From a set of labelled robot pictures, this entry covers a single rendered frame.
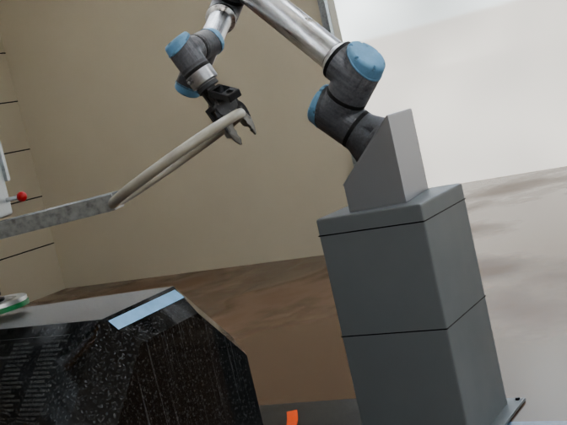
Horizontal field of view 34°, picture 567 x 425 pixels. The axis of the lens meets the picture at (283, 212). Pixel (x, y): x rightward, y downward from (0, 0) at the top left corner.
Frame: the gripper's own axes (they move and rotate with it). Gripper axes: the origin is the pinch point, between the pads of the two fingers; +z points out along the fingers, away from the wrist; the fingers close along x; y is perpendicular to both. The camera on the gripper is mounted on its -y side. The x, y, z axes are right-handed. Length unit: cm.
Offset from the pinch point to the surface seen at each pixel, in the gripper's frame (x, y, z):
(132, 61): -209, 542, -131
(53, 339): 83, -2, 15
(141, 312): 61, -8, 23
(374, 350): -6, 29, 85
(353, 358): -1, 37, 84
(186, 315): 50, -4, 32
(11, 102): -128, 669, -181
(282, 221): -208, 474, 67
